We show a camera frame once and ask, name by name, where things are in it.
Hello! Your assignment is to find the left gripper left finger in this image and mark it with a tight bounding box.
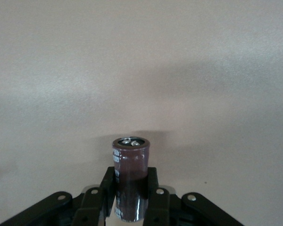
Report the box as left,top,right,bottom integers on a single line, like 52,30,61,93
0,166,116,226

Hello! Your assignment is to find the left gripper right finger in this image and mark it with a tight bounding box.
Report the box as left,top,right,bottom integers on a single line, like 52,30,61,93
141,166,245,226

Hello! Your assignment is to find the dark brown glossy capacitor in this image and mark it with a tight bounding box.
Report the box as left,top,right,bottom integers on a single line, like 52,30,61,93
112,136,150,223

